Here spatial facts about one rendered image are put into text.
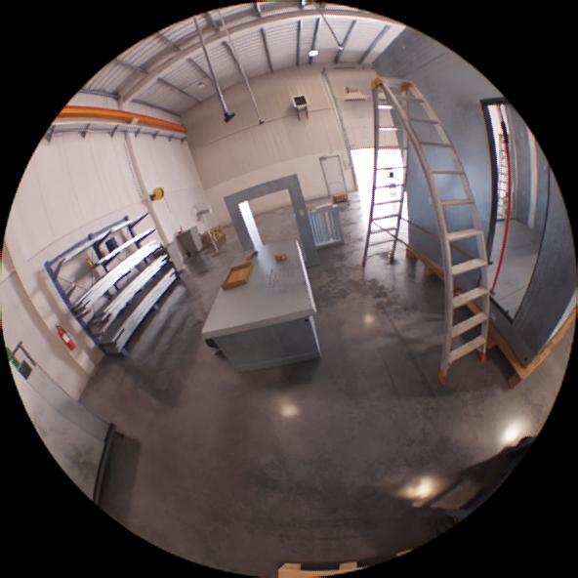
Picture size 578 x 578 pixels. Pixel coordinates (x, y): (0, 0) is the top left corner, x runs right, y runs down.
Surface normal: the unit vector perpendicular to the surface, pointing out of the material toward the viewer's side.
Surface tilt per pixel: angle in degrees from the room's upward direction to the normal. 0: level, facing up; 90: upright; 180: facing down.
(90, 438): 78
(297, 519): 0
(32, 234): 90
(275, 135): 90
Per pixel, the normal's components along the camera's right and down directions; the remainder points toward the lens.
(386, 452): -0.27, -0.80
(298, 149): -0.01, 0.55
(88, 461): 0.88, -0.41
